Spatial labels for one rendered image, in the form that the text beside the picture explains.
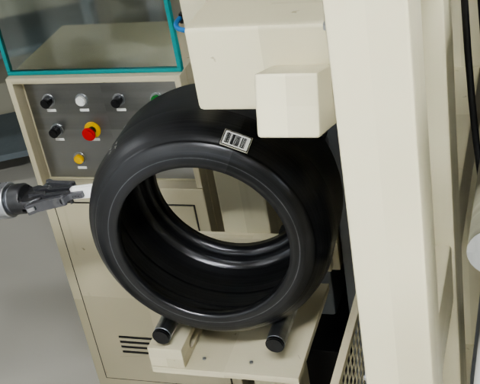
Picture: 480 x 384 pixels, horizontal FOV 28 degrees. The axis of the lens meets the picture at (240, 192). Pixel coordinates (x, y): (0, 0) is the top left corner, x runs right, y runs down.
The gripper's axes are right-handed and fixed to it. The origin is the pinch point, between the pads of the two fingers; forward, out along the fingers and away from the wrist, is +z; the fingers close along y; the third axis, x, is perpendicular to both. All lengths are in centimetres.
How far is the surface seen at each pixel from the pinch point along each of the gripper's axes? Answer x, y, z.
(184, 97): -17.9, 4.7, 30.3
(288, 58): -40, -38, 71
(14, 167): 98, 210, -183
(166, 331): 33.6, -11.8, 13.7
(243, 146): -11.3, -9.3, 46.4
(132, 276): 15.5, -13.8, 12.5
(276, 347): 39, -12, 40
